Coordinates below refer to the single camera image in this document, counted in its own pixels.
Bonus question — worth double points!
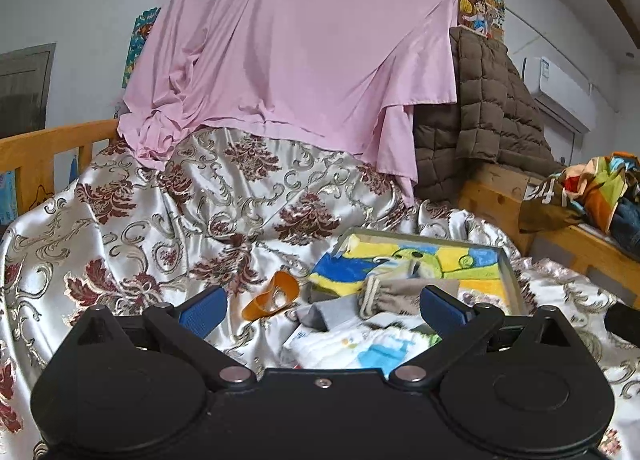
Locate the wooden bed frame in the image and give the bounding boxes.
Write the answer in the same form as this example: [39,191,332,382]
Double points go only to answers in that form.
[0,119,640,308]

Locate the teal wall poster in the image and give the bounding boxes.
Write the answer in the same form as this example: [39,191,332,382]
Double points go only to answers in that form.
[121,8,162,88]

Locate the beige drawstring bag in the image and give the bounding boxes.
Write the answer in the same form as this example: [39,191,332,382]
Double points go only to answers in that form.
[357,276,460,320]

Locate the pink hanging sheet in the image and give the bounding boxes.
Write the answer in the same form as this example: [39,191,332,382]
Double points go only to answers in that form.
[116,0,461,201]

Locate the cartoon wall poster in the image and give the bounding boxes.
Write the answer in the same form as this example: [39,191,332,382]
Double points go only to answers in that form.
[456,0,506,38]

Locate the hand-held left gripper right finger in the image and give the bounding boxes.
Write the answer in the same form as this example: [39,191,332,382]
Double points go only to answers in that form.
[389,285,576,388]

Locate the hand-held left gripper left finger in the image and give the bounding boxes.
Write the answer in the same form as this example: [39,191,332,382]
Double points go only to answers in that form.
[75,285,258,388]

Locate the blue jeans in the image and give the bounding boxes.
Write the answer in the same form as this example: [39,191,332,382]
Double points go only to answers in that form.
[611,197,640,252]

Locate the blue printed sheet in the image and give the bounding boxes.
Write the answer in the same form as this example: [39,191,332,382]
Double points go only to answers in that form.
[0,170,20,226]

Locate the grey cloth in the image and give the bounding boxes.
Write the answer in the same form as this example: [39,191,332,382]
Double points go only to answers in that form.
[294,300,361,332]

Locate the olive printed cloth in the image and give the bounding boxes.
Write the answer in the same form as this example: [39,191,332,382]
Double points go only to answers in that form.
[518,173,568,235]

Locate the brown quilted jacket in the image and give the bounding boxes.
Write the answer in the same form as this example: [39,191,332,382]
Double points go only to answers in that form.
[412,25,558,203]

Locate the floral satin blanket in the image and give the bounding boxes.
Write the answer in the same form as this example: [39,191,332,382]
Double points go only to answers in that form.
[0,127,640,460]

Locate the grey tray with cartoon liner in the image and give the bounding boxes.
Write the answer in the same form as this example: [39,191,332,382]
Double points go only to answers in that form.
[302,227,530,336]

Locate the orange plastic cup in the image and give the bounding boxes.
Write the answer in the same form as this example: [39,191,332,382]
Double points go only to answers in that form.
[241,270,301,322]

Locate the colourful cloth pile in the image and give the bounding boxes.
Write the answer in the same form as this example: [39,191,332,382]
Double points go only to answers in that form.
[559,153,640,236]

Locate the grey framed picture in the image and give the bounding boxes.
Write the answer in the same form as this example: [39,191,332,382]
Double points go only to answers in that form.
[0,43,57,141]

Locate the white air conditioner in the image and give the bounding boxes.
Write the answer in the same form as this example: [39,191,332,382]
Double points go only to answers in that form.
[521,56,597,133]

